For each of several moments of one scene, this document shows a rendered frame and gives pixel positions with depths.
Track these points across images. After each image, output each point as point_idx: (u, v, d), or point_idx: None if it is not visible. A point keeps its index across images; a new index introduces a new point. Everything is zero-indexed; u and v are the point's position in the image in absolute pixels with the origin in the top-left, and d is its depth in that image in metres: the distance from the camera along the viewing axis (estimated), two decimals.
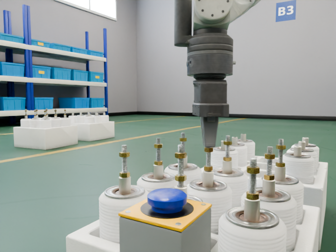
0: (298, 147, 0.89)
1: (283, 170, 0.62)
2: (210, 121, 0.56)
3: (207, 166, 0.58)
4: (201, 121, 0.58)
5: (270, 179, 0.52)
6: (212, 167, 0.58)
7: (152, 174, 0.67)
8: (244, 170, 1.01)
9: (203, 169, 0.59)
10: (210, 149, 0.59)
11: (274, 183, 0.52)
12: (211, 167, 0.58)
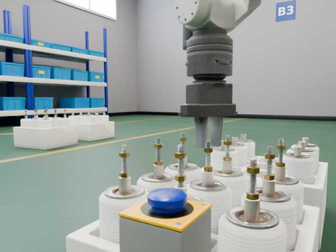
0: (298, 147, 0.89)
1: (283, 170, 0.62)
2: (221, 120, 0.59)
3: (210, 166, 0.58)
4: (207, 123, 0.56)
5: (270, 179, 0.52)
6: (207, 166, 0.59)
7: (152, 174, 0.67)
8: (244, 170, 1.01)
9: (209, 171, 0.58)
10: (204, 150, 0.58)
11: (274, 183, 0.52)
12: None
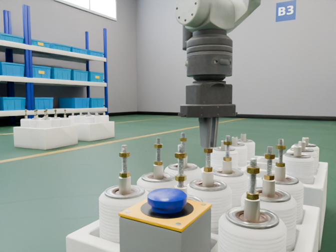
0: (298, 147, 0.89)
1: (283, 170, 0.62)
2: (217, 121, 0.58)
3: (206, 166, 0.59)
4: (211, 123, 0.56)
5: (270, 179, 0.52)
6: (204, 168, 0.58)
7: (152, 174, 0.67)
8: (244, 170, 1.01)
9: (211, 170, 0.59)
10: (210, 151, 0.57)
11: (274, 183, 0.52)
12: (203, 167, 0.58)
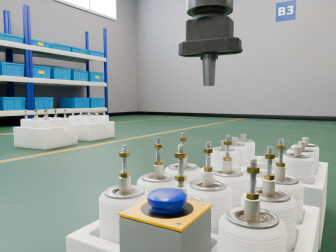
0: (298, 147, 0.89)
1: (283, 170, 0.62)
2: (202, 59, 0.57)
3: (206, 166, 0.59)
4: None
5: (270, 179, 0.52)
6: (204, 168, 0.58)
7: (152, 174, 0.67)
8: (244, 170, 1.01)
9: (211, 170, 0.59)
10: (210, 151, 0.57)
11: (274, 183, 0.52)
12: (203, 167, 0.58)
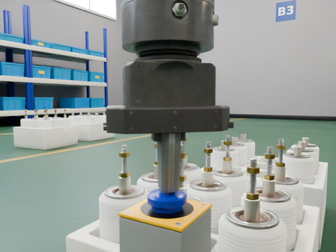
0: (298, 147, 0.89)
1: (283, 170, 0.62)
2: (152, 139, 0.29)
3: (206, 166, 0.59)
4: None
5: (270, 179, 0.52)
6: (204, 168, 0.58)
7: (152, 174, 0.67)
8: (244, 170, 1.01)
9: (211, 170, 0.59)
10: (210, 151, 0.57)
11: (274, 183, 0.52)
12: (203, 167, 0.58)
